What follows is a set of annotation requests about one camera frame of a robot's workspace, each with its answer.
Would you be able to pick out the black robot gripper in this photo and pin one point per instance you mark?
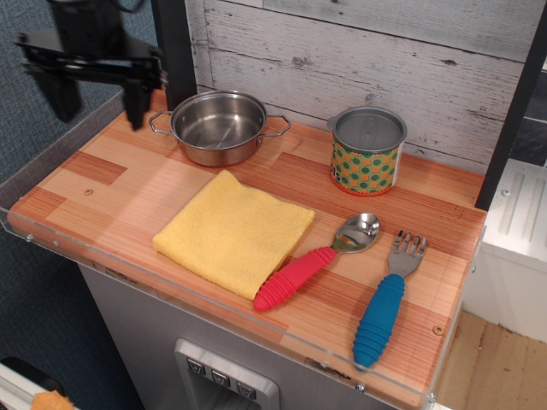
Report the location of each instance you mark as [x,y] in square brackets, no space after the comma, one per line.
[89,43]

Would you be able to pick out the yellow rag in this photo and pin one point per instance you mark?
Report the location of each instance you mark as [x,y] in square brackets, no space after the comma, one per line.
[232,235]

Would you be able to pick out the small steel pot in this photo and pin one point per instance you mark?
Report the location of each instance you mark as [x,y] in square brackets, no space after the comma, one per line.
[217,128]

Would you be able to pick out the clear acrylic table guard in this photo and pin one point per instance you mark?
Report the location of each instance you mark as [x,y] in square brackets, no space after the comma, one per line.
[106,200]

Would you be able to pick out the grey toy fridge cabinet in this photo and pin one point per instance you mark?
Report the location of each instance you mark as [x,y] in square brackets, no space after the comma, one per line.
[145,328]

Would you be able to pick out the patterned tin can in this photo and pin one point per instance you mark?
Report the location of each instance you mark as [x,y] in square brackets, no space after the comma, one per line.
[367,145]

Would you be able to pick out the silver dispenser button panel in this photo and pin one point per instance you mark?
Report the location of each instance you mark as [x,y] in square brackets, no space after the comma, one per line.
[214,382]

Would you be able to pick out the orange object at corner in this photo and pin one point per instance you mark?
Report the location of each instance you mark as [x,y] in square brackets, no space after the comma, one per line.
[51,400]

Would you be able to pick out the white toy appliance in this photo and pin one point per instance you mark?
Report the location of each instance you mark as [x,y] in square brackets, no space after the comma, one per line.
[507,282]

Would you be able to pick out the black left frame post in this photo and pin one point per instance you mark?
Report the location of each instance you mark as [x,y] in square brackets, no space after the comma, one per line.
[174,39]

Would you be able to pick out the black frame post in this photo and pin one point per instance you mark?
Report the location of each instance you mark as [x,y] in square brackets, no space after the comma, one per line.
[174,39]
[523,93]

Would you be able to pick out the red handled spoon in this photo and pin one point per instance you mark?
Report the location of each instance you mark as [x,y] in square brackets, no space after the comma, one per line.
[353,236]

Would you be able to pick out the blue handled fork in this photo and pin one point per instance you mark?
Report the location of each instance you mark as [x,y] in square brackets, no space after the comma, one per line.
[375,328]

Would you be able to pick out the black right frame post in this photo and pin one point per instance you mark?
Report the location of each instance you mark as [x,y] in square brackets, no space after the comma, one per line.
[523,93]

